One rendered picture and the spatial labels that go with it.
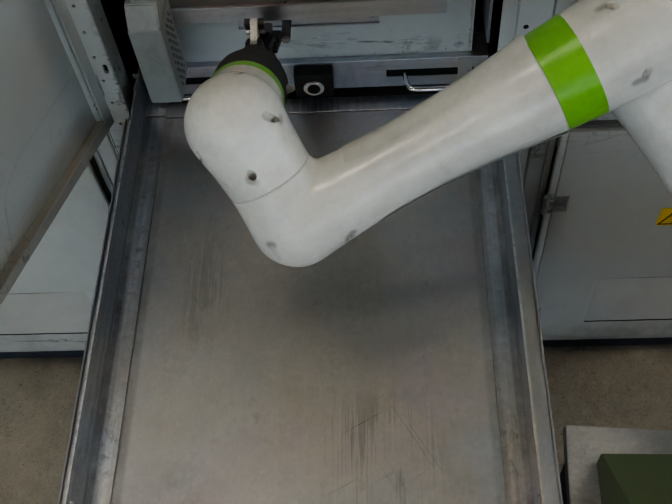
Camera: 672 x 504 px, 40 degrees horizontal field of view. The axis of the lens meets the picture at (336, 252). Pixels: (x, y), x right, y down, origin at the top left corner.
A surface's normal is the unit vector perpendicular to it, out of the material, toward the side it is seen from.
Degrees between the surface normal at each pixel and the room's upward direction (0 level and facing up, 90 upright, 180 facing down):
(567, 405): 0
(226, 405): 0
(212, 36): 90
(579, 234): 90
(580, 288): 90
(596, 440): 0
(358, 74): 90
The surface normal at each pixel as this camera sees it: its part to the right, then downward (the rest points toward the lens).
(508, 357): -0.07, -0.54
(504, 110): -0.22, 0.22
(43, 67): 0.94, 0.25
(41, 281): -0.01, 0.84
